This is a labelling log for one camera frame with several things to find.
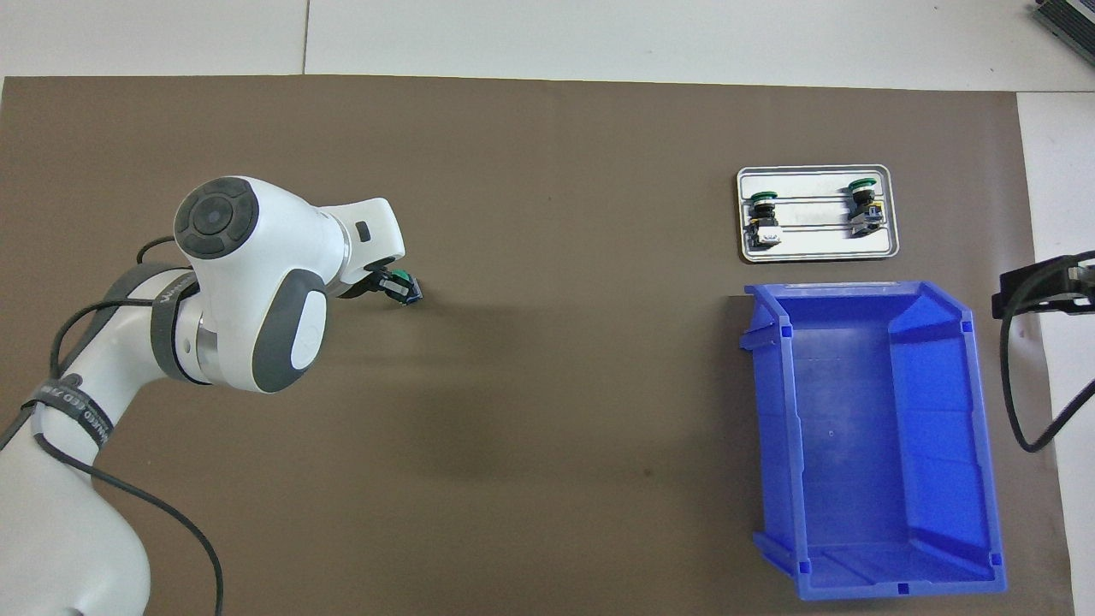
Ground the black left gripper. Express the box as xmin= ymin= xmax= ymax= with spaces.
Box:
xmin=336 ymin=268 xmax=408 ymax=303

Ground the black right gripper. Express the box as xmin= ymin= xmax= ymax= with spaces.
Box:
xmin=991 ymin=252 xmax=1095 ymax=319

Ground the green push button grey block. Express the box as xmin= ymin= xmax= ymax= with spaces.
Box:
xmin=847 ymin=177 xmax=884 ymax=238

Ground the green push button white label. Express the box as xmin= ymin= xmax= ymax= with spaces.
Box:
xmin=744 ymin=190 xmax=784 ymax=251

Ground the brown table mat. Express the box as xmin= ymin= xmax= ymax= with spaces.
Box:
xmin=0 ymin=75 xmax=1074 ymax=616

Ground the silver metal tray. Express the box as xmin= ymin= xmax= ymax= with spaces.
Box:
xmin=737 ymin=164 xmax=902 ymax=264

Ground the blue plastic storage bin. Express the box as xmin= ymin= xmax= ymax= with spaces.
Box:
xmin=738 ymin=280 xmax=1009 ymax=601

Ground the grey ribbed device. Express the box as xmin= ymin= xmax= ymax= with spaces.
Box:
xmin=1031 ymin=0 xmax=1095 ymax=54

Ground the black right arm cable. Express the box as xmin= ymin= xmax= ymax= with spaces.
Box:
xmin=999 ymin=251 xmax=1095 ymax=453

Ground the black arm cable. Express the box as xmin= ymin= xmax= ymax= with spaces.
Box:
xmin=0 ymin=238 xmax=225 ymax=616
xmin=999 ymin=251 xmax=1095 ymax=453

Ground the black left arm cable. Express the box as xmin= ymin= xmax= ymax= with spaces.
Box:
xmin=0 ymin=238 xmax=225 ymax=616

